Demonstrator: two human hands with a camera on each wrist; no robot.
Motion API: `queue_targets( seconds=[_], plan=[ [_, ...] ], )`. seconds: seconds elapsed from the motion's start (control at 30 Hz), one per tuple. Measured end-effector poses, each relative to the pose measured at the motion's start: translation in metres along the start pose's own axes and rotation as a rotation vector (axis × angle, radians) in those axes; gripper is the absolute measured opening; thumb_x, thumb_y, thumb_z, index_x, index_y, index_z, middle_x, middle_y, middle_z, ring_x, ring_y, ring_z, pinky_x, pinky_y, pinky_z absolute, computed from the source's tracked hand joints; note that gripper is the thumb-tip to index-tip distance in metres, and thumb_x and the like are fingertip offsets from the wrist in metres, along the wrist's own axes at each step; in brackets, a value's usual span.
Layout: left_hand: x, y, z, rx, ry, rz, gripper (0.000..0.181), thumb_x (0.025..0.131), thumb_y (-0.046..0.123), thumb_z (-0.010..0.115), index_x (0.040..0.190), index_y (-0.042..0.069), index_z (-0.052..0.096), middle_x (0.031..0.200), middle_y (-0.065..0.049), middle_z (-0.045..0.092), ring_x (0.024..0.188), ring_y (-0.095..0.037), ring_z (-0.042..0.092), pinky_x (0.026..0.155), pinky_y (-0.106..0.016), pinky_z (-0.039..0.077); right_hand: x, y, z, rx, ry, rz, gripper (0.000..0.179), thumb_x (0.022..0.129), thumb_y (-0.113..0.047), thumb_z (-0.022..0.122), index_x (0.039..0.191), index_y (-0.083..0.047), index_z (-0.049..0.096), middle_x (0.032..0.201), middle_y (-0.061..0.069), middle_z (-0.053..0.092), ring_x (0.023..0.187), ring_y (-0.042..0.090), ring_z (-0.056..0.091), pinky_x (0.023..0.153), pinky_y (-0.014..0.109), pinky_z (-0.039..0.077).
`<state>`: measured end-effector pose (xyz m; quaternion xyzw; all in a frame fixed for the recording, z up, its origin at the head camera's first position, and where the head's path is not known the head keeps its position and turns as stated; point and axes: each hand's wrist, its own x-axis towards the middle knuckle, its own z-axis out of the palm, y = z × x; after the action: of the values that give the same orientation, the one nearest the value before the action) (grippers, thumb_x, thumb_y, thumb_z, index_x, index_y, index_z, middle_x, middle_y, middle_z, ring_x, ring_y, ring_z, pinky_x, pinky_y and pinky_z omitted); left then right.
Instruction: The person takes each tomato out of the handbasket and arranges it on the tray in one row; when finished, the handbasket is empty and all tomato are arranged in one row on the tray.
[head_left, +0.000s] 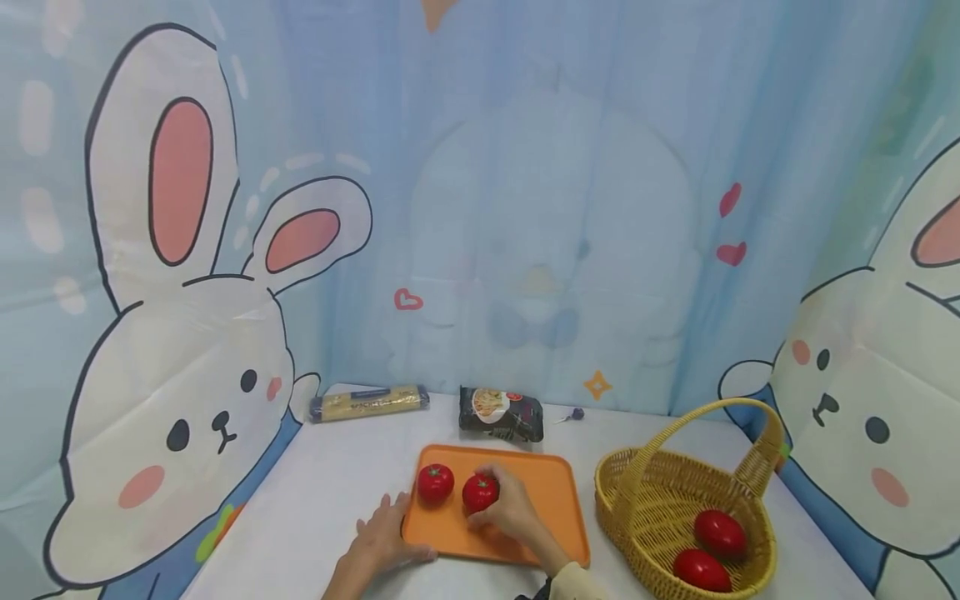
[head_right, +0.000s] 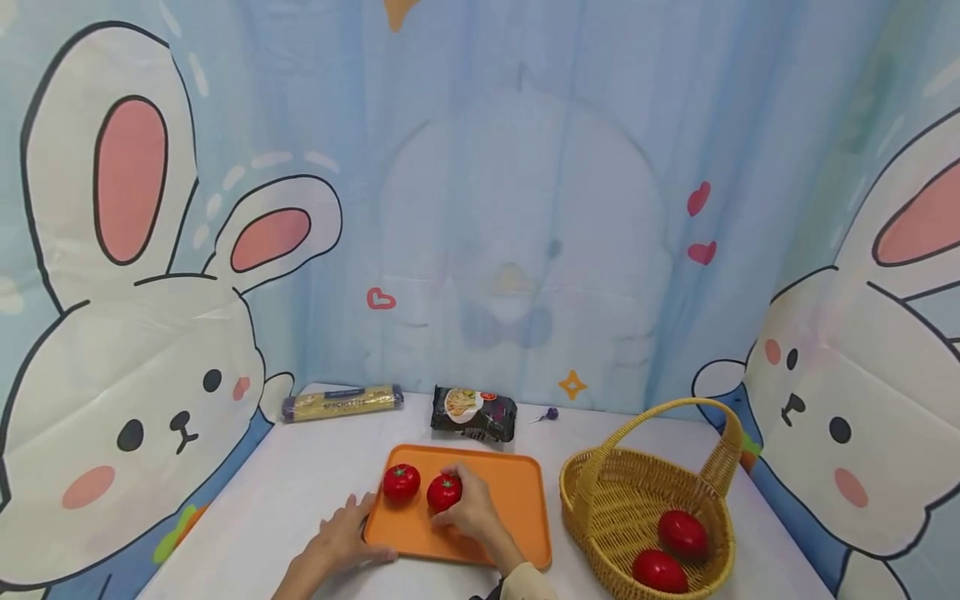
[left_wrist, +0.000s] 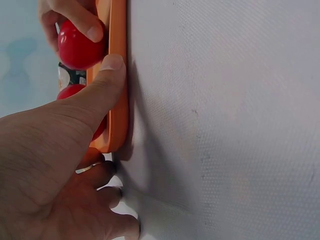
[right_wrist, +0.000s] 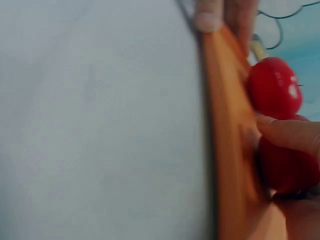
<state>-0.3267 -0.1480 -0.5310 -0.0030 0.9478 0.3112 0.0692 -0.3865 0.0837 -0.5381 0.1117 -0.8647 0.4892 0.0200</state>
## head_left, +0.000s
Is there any yellow wicker basket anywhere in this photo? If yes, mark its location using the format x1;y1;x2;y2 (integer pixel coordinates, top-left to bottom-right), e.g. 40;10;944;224
593;397;786;600

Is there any black noodle packet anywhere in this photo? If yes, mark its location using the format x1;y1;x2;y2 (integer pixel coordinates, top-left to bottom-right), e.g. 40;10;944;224
457;385;546;444

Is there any person's left forearm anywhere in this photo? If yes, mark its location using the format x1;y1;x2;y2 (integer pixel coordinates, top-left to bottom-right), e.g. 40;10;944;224
322;557;385;600

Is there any person's right forearm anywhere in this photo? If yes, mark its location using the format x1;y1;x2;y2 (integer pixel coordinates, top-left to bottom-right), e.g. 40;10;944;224
547;560;610;600

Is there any person's left hand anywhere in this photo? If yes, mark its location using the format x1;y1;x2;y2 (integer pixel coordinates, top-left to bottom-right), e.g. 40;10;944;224
347;492;439;583

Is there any yellow spaghetti packet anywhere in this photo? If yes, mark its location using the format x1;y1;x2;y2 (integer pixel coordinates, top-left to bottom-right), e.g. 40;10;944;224
307;383;432;424

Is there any person's right hand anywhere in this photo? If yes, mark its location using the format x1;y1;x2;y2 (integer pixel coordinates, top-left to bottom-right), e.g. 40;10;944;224
465;463;573;578

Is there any orange plastic tray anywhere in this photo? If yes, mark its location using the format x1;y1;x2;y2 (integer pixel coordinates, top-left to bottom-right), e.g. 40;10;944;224
401;443;593;570

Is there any red tomato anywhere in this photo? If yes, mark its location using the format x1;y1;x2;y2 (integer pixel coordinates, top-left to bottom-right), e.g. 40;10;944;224
692;508;750;562
672;547;733;594
461;472;502;514
416;462;457;507

